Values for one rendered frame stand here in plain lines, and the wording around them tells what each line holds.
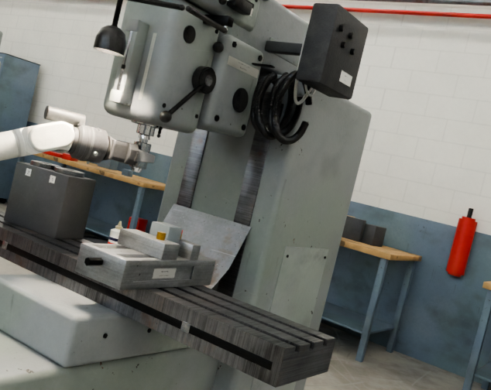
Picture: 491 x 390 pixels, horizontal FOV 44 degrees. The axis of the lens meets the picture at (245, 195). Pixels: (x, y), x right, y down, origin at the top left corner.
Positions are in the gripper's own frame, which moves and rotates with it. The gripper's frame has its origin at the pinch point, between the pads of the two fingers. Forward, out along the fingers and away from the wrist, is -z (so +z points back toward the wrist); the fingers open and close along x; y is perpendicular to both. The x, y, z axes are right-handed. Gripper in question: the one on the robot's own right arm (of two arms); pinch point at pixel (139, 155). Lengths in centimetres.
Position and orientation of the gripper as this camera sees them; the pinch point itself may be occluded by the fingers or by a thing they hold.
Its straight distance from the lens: 166.7
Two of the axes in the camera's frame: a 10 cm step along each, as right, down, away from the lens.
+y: -2.4, 9.7, 0.4
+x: -5.4, -1.7, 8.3
